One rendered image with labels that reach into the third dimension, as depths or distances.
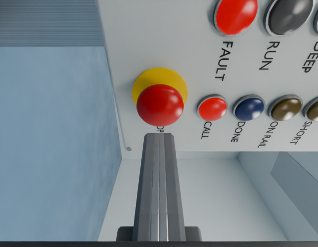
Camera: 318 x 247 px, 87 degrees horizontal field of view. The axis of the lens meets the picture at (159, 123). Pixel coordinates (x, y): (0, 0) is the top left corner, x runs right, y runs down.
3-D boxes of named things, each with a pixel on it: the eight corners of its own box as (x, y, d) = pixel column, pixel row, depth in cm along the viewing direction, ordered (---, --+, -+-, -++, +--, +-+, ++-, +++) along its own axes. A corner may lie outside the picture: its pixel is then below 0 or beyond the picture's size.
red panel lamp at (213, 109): (197, 122, 17) (224, 122, 17) (201, 99, 15) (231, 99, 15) (196, 117, 18) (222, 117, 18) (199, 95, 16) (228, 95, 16)
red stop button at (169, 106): (137, 131, 15) (182, 131, 15) (132, 90, 12) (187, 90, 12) (141, 103, 18) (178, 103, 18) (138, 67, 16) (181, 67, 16)
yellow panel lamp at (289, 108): (267, 122, 17) (295, 122, 17) (280, 99, 15) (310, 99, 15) (264, 117, 18) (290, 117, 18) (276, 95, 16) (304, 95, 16)
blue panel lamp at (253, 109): (232, 122, 17) (259, 122, 17) (241, 99, 15) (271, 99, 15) (229, 117, 18) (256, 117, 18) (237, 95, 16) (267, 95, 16)
